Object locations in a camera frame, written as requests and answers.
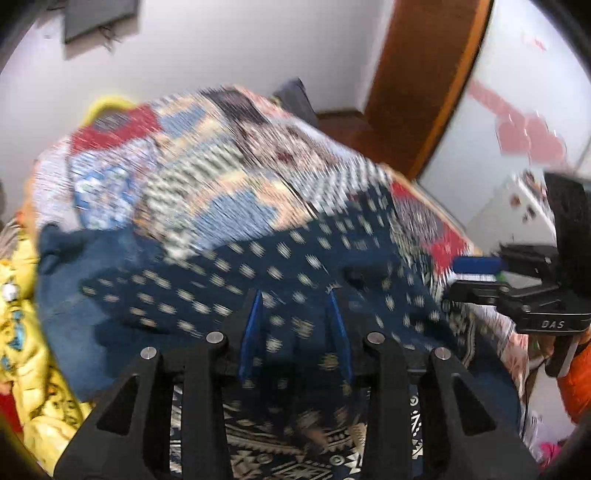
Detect white appliance with stickers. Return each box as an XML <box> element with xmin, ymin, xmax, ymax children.
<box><xmin>464</xmin><ymin>170</ymin><xmax>557</xmax><ymax>260</ymax></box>

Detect patchwork bedspread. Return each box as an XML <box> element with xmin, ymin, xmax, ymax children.
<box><xmin>32</xmin><ymin>85</ymin><xmax>528</xmax><ymax>380</ymax></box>

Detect pink cloth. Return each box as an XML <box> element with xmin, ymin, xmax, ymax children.
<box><xmin>531</xmin><ymin>438</ymin><xmax>570</xmax><ymax>470</ymax></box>

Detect yellow clothes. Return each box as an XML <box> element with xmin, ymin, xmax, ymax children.
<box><xmin>0</xmin><ymin>216</ymin><xmax>96</xmax><ymax>476</ymax></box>

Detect navy patterned garment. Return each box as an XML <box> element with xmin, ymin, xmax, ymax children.
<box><xmin>36</xmin><ymin>182</ymin><xmax>523</xmax><ymax>480</ymax></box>

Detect wooden door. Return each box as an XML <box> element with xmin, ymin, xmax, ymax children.
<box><xmin>318</xmin><ymin>0</ymin><xmax>496</xmax><ymax>179</ymax></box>

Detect black monitor cable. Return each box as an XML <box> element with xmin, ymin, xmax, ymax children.
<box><xmin>95</xmin><ymin>25</ymin><xmax>123</xmax><ymax>54</ymax></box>

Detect small pink wall sticker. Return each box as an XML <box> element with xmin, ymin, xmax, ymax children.
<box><xmin>522</xmin><ymin>32</ymin><xmax>550</xmax><ymax>53</ymax></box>

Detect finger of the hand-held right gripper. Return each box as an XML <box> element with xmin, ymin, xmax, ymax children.
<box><xmin>451</xmin><ymin>244</ymin><xmax>559</xmax><ymax>280</ymax></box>
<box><xmin>442</xmin><ymin>279</ymin><xmax>557</xmax><ymax>312</ymax></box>

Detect yellow hoop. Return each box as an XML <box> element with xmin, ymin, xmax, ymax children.
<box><xmin>83</xmin><ymin>94</ymin><xmax>140</xmax><ymax>128</ymax></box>

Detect small black wall monitor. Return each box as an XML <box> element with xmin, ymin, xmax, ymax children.
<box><xmin>64</xmin><ymin>0</ymin><xmax>140</xmax><ymax>45</ymax></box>

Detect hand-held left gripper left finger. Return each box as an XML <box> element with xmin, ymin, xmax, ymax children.
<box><xmin>53</xmin><ymin>290</ymin><xmax>265</xmax><ymax>480</ymax></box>

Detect pink heart wall sticker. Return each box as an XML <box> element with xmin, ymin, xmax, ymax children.
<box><xmin>468</xmin><ymin>78</ymin><xmax>570</xmax><ymax>165</ymax></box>

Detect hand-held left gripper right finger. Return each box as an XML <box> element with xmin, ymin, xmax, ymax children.
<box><xmin>324</xmin><ymin>295</ymin><xmax>540</xmax><ymax>480</ymax></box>

